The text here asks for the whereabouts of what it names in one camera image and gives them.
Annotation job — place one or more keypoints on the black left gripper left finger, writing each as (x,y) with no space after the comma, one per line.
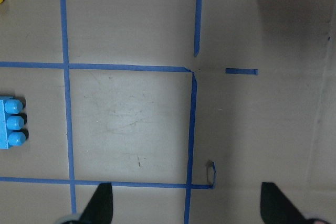
(100,207)

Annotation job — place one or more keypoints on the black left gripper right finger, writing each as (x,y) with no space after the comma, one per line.
(275,207)

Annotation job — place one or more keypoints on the blue toy block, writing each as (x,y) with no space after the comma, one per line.
(11,123)

